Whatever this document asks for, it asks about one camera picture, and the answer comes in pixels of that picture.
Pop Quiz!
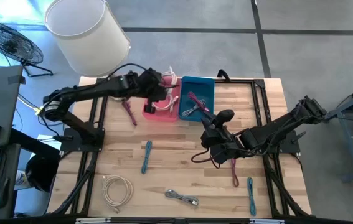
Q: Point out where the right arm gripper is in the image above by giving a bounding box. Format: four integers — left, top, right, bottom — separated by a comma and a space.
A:
200, 108, 245, 165

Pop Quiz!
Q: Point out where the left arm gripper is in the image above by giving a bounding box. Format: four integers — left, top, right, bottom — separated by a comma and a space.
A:
137, 68, 181, 114

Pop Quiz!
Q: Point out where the black-and-white braided USB cable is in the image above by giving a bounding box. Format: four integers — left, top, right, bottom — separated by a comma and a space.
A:
164, 189, 200, 206
181, 98, 207, 118

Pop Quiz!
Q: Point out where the maroon braided USB cable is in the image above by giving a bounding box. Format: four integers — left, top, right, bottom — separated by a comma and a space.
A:
187, 91, 210, 113
121, 98, 138, 127
230, 157, 240, 188

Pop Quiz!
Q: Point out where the teal braided USB cable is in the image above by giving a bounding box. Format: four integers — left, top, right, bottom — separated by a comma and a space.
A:
247, 177, 257, 217
141, 140, 153, 175

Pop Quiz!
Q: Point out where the blue plastic bin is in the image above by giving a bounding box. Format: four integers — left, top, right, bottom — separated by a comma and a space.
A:
178, 75, 215, 123

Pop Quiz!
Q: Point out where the pink plastic bin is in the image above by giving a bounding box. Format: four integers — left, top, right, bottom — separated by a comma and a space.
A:
141, 75, 182, 123

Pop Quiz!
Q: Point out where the table lamp with white shade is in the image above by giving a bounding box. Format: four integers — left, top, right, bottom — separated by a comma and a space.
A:
44, 0, 133, 101

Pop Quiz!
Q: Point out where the black front crossbar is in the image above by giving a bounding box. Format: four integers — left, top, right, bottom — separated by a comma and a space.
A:
0, 214, 353, 224

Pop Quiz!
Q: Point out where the white strip on crossbar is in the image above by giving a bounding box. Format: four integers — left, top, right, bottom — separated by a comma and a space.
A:
75, 217, 112, 224
250, 218, 285, 224

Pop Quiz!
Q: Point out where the blue-grey metal stand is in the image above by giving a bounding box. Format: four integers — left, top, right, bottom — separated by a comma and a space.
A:
320, 79, 353, 184

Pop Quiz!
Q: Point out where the black tape strip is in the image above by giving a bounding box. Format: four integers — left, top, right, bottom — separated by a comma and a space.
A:
7, 74, 27, 85

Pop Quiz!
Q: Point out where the black round seat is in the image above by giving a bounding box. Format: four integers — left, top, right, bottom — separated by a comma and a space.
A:
24, 152, 61, 193

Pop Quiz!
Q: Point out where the white printed container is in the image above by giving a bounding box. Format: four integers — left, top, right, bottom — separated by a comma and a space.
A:
14, 170, 31, 189

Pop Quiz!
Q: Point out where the dark looped gripper cable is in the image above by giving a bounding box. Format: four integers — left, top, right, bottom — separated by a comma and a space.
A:
191, 148, 221, 169

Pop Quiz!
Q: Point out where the black rear clamp handle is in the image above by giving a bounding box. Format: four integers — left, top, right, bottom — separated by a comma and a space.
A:
216, 68, 231, 82

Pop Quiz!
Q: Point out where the black aluminium table frame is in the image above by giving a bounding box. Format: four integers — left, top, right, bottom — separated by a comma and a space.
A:
51, 70, 313, 218

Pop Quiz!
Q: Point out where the black wire floor fan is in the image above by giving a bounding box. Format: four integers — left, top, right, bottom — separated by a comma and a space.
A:
0, 20, 54, 78

